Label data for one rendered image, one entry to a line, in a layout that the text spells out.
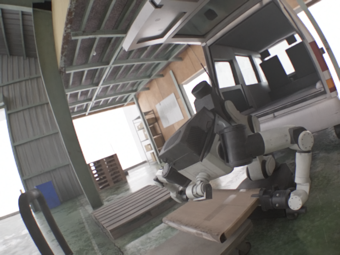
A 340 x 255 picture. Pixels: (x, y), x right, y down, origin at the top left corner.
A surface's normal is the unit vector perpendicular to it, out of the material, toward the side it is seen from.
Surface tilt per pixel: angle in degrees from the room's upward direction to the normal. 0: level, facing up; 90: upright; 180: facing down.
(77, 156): 90
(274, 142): 89
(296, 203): 72
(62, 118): 90
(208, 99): 78
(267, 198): 90
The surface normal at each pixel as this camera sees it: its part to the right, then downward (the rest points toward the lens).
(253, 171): -0.72, 0.07
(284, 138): -0.11, -0.04
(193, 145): 0.47, -0.44
